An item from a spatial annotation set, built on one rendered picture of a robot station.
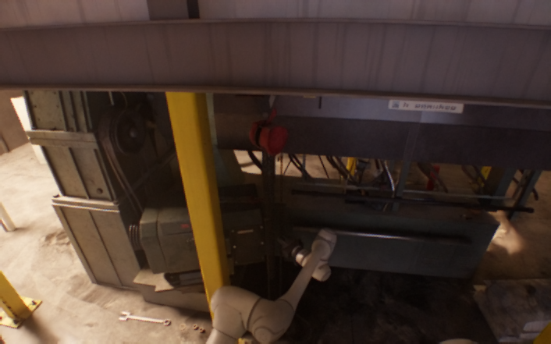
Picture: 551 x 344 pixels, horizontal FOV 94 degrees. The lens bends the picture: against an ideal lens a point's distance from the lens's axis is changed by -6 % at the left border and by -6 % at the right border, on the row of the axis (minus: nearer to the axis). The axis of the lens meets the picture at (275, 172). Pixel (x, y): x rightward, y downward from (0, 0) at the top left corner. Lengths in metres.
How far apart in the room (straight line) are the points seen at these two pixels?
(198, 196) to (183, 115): 0.32
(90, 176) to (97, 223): 0.35
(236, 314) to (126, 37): 1.03
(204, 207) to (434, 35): 0.94
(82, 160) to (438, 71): 1.89
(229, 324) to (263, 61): 0.94
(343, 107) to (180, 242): 1.31
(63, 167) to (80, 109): 0.48
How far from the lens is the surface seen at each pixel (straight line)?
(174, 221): 1.69
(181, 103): 0.94
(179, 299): 2.30
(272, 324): 1.12
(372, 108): 1.88
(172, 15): 0.92
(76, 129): 1.91
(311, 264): 1.41
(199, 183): 1.05
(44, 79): 1.31
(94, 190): 2.13
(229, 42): 0.90
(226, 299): 1.20
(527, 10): 1.49
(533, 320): 2.54
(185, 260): 1.90
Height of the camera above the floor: 1.89
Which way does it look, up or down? 30 degrees down
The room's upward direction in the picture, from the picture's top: straight up
